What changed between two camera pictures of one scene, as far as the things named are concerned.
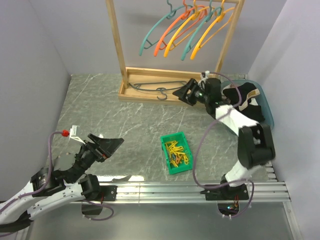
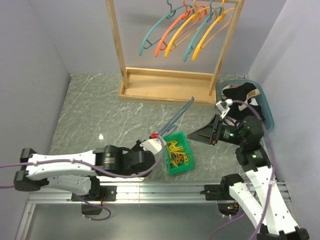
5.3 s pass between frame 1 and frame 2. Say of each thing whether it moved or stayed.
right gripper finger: moved
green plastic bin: stayed
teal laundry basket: stayed
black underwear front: stayed
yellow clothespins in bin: stayed
